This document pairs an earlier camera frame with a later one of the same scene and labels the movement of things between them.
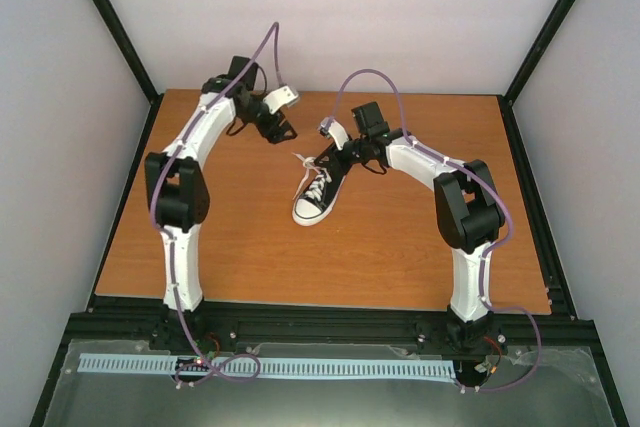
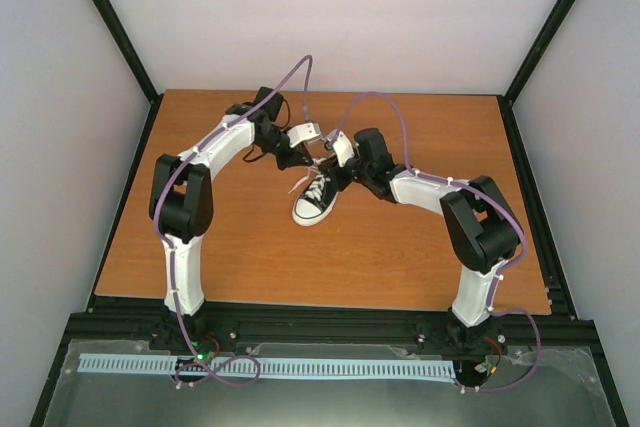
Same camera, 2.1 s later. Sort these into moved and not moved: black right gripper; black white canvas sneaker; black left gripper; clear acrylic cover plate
Moved: black right gripper; black left gripper
Not moved: clear acrylic cover plate; black white canvas sneaker
